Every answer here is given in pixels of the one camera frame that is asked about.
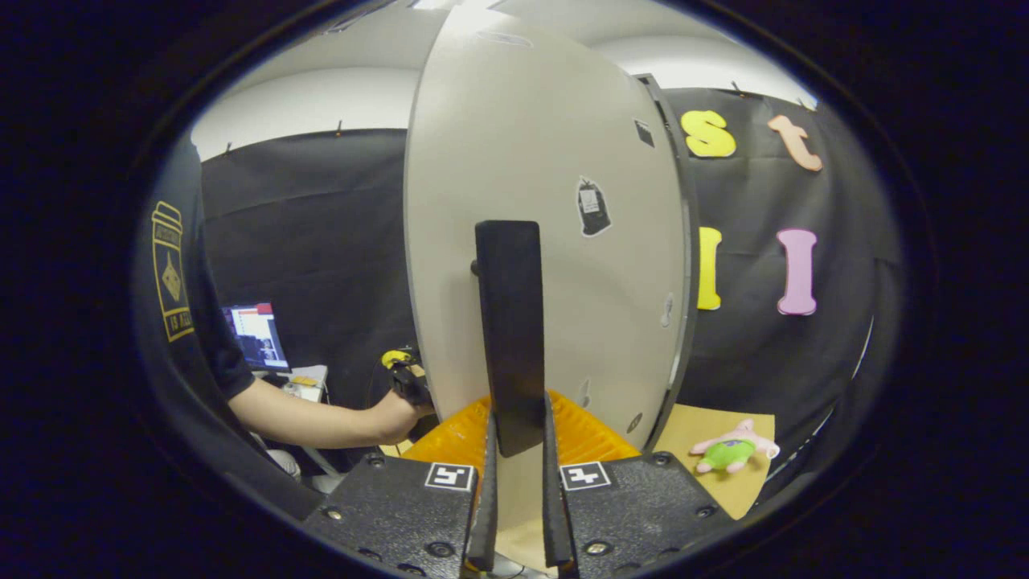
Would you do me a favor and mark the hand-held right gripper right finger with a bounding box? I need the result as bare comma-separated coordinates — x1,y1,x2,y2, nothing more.
543,390,736,579

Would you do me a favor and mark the person's black printed t-shirt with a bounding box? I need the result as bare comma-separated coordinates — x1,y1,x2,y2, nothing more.
133,137,322,519

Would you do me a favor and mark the black door handle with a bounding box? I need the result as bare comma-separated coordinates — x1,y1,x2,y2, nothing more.
470,220,547,459

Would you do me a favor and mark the white device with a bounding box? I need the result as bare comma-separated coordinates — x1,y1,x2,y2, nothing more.
281,364,330,404

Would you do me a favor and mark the beige cabinet door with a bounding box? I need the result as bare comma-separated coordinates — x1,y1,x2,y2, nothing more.
402,4,692,532

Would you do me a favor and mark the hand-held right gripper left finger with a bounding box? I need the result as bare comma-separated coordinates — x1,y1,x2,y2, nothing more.
301,394,499,579

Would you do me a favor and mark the pink and green plush toy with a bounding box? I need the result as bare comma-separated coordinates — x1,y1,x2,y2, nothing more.
690,418,781,474

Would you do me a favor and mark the black backdrop cloth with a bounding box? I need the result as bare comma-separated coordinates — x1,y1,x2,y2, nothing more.
197,84,901,491

